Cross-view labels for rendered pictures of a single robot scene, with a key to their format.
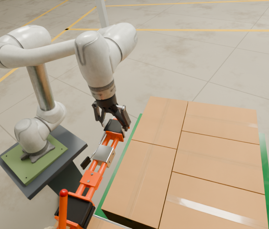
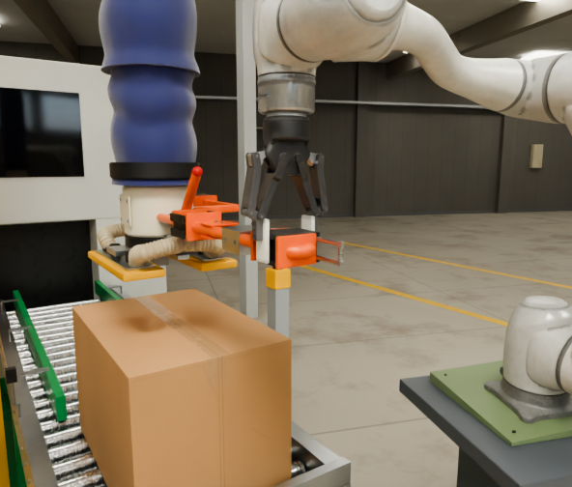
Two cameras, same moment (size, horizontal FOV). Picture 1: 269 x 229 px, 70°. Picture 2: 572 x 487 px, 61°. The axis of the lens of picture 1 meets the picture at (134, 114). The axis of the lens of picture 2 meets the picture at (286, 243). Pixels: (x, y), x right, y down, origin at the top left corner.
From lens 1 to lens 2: 1.22 m
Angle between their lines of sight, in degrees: 104
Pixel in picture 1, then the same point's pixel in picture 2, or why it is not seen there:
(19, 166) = (486, 371)
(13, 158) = not seen: hidden behind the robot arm
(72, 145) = (524, 456)
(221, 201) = not seen: outside the picture
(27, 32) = not seen: outside the picture
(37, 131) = (529, 332)
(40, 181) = (426, 394)
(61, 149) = (512, 431)
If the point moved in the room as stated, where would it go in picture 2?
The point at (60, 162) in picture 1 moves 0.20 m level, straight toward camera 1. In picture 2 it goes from (464, 425) to (384, 430)
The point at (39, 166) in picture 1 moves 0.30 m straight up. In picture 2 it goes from (469, 392) to (476, 282)
